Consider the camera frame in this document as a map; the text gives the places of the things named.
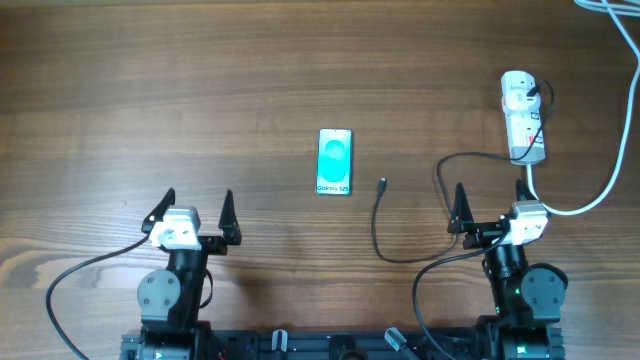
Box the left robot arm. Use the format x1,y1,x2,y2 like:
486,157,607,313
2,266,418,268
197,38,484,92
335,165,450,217
131,189,242,360

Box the smartphone with cyan screen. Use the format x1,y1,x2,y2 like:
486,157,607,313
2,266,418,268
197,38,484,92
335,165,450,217
316,129,352,196

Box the white power strip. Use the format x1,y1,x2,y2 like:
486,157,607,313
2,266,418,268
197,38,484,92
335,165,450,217
501,70,545,166

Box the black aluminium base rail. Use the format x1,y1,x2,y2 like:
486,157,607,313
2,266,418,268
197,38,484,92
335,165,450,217
120,326,566,360

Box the white cables at corner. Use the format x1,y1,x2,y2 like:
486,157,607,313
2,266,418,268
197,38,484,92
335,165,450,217
573,0,640,19

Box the white power strip cord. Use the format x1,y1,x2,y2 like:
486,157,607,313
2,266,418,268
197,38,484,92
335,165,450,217
525,0,640,217

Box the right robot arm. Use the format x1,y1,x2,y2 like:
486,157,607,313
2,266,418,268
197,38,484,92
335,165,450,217
448,181,568,360

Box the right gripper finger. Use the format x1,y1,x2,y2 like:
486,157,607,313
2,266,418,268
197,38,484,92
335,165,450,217
447,183,474,234
515,179,536,201

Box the black USB charging cable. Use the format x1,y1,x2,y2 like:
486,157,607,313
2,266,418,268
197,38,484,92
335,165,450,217
370,79,556,265

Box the white charger plug adapter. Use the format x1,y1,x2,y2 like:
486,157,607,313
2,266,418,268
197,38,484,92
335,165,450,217
502,88,541,115

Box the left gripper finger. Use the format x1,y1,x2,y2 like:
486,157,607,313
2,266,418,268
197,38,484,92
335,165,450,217
141,188,176,234
218,189,242,245

